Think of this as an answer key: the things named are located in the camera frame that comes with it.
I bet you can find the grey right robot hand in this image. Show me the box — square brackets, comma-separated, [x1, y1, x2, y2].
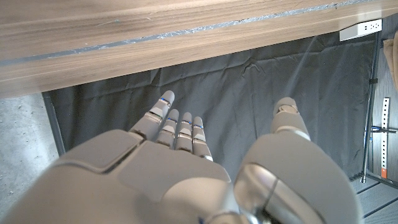
[0, 90, 364, 224]

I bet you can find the black curtain backdrop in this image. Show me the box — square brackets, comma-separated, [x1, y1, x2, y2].
[42, 30, 379, 181]

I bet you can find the wooden table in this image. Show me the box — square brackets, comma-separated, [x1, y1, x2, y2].
[0, 0, 374, 67]

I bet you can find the black curtain stand pole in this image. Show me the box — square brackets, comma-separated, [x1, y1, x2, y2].
[359, 30, 379, 184]

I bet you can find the white perforated metal strip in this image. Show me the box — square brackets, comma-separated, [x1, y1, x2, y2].
[380, 97, 391, 180]

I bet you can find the white power strip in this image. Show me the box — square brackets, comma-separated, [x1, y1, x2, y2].
[338, 19, 382, 42]

